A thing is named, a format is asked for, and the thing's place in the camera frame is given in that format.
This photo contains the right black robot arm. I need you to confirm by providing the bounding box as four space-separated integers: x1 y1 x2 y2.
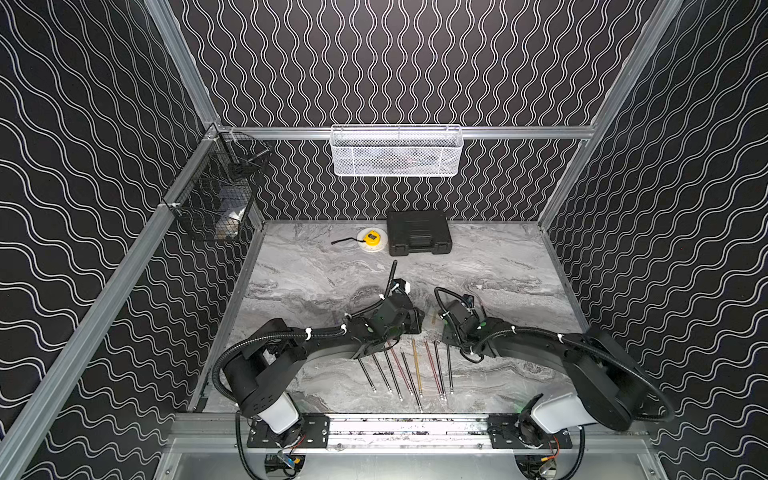
437 299 675 434

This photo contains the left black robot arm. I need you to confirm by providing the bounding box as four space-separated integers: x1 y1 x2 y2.
210 263 425 435

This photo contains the yellow white tape measure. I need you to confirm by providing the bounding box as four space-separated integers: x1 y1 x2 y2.
331 227 388 253

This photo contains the black plastic tool case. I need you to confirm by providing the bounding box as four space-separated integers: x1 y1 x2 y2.
386 210 453 257

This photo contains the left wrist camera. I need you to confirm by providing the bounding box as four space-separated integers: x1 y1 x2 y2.
389 278 411 295

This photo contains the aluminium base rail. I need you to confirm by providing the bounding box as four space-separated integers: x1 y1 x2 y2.
155 411 655 457

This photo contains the white wire mesh basket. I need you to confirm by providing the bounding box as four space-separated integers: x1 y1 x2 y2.
329 124 464 177

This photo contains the black wire basket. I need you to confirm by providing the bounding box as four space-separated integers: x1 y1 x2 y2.
164 124 275 243

